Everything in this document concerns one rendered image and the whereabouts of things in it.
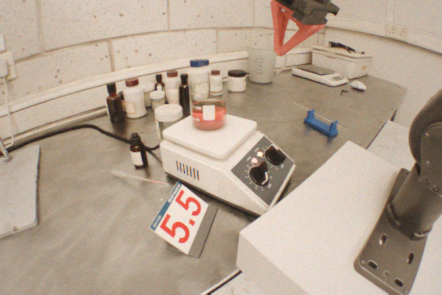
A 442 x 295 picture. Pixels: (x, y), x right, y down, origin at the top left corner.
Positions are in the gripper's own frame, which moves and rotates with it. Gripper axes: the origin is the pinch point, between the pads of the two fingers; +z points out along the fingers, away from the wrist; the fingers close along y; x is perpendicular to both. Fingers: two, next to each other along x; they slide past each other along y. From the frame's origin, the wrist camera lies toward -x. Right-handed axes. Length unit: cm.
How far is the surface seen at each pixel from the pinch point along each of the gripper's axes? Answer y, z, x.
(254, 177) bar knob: 9.6, 12.3, 10.0
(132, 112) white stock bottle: 10.1, 35.5, -26.3
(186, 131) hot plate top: 11.8, 14.8, -2.4
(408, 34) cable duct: -127, -7, 15
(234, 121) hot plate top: 3.8, 14.1, 0.4
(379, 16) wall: -135, -4, -7
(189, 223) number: 20.0, 16.1, 9.2
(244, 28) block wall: -53, 29, -44
